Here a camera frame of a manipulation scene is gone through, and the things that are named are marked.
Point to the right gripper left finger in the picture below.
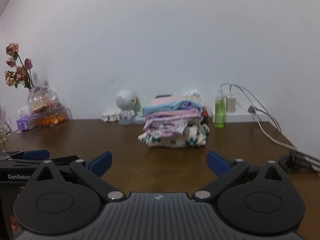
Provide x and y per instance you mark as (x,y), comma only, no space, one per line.
(50,204)

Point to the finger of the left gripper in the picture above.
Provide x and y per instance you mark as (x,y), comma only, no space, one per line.
(37,154)

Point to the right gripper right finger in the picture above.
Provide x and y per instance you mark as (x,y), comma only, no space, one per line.
(256,200)

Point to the pink blue purple tank top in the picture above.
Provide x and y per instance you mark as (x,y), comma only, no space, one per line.
(171,103)

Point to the person left hand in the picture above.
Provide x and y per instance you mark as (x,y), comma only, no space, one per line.
(14,224)

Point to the purple tissue box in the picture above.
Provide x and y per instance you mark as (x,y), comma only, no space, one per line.
(22,122)

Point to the plastic box of oranges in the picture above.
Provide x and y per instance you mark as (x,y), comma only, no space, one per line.
(52,118)

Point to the plastic bag of snacks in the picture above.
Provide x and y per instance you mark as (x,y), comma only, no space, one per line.
(42,99)

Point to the pink artificial flowers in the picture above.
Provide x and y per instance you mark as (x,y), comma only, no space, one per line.
(20,73)

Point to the white power strip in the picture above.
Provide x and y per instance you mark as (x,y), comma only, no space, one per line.
(241,116)

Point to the white floral folded cloth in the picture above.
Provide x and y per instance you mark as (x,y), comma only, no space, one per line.
(194,135)

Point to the white charger plug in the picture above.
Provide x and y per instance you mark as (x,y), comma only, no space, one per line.
(230,104)

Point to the green spray bottle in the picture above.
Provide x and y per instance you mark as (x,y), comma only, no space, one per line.
(219,115)

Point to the white astronaut figurine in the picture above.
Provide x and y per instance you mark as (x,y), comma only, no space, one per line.
(126,101)

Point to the small black box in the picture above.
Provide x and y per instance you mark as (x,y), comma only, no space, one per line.
(163,96)

